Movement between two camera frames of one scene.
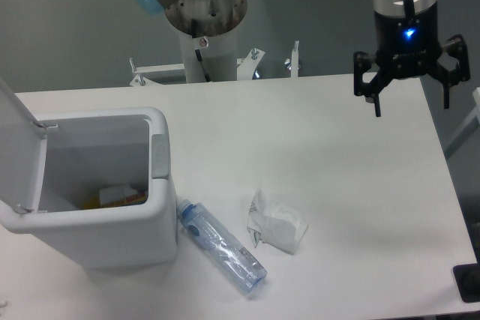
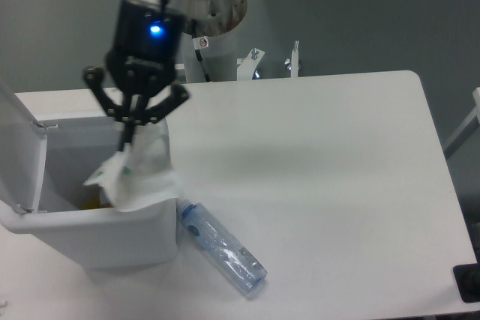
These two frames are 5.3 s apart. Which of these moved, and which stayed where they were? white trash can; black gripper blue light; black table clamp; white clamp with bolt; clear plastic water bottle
Moved: black gripper blue light
Stayed: white trash can; white clamp with bolt; black table clamp; clear plastic water bottle
